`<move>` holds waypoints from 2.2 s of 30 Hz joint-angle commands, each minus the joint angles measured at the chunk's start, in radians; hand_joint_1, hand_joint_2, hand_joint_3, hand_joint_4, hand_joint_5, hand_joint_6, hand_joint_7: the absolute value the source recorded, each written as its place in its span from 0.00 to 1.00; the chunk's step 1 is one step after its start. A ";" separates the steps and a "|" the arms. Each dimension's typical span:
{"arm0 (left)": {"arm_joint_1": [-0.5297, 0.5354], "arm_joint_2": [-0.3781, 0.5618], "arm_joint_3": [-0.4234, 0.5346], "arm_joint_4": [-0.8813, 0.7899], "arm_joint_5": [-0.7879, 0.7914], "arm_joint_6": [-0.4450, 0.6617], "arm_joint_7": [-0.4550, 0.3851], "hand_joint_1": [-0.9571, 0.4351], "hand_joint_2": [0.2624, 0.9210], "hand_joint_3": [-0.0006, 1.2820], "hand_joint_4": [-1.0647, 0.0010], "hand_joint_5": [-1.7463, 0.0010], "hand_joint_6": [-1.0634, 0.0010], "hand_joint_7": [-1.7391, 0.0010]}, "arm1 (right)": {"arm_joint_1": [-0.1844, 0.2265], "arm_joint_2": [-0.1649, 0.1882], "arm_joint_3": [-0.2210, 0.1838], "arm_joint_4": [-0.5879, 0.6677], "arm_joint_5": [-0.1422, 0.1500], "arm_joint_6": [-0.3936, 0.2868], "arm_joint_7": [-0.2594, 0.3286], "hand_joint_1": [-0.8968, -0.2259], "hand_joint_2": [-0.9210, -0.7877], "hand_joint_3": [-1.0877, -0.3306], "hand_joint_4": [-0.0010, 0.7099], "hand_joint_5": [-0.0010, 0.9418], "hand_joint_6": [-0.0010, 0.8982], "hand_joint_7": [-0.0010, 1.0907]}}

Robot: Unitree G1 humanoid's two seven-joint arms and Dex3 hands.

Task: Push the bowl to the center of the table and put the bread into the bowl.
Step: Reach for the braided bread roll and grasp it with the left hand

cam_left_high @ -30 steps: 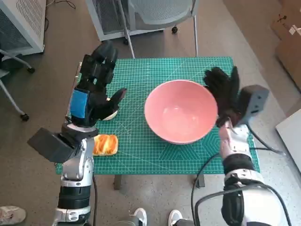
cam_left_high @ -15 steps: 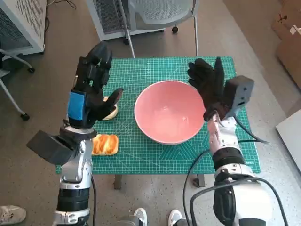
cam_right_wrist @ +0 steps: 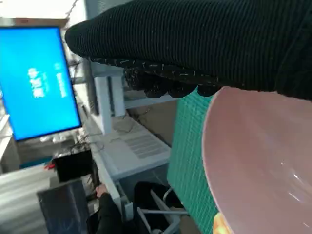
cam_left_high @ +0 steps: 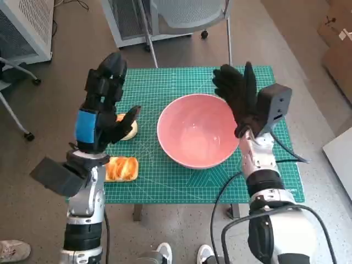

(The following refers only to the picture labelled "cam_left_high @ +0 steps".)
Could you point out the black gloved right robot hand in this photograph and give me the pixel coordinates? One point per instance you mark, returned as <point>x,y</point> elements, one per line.
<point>239,93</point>

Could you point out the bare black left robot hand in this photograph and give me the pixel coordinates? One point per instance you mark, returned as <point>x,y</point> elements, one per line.
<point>101,90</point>

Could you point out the round pale bread bun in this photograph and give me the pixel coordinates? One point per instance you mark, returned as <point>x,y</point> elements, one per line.
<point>132,134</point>

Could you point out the pink bowl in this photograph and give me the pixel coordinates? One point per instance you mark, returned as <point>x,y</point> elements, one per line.
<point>198,132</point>

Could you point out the striped glazed bread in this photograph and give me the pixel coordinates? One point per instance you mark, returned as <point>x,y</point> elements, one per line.
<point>122,169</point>

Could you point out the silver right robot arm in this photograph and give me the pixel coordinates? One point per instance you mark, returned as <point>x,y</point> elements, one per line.
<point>261,165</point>

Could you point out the office chair with caster legs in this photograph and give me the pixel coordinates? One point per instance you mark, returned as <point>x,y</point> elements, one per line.
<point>11,73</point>

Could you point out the grey mesh chair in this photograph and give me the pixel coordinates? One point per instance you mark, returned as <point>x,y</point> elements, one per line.
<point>189,13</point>

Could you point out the large white perforated cabinet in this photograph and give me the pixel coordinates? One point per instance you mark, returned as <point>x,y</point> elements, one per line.
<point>27,22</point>

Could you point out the plain cardboard box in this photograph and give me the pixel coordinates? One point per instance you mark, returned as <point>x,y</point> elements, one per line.
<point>341,71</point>

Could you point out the green cutting mat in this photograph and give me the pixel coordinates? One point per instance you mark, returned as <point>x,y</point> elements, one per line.
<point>165,187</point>

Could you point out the cardboard box with tape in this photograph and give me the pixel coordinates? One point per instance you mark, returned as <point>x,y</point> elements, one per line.
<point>335,27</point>

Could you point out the brown table leg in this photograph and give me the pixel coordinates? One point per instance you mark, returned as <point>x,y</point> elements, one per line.
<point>137,211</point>
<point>235,211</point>

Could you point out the white table panel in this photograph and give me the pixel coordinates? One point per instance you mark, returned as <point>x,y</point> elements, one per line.
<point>341,159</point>

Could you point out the white shoe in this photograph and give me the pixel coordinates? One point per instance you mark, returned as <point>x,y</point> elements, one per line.
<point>164,250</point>
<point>204,251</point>

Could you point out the person's worn shoe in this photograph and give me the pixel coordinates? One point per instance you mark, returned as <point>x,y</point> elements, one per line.
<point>13,250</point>

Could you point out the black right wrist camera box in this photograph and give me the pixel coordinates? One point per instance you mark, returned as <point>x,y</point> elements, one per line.
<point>275,104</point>

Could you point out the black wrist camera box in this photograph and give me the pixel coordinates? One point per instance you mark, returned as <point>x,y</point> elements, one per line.
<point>275,104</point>
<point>55,176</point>

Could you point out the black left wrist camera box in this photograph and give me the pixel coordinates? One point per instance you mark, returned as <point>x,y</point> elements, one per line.
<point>55,176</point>

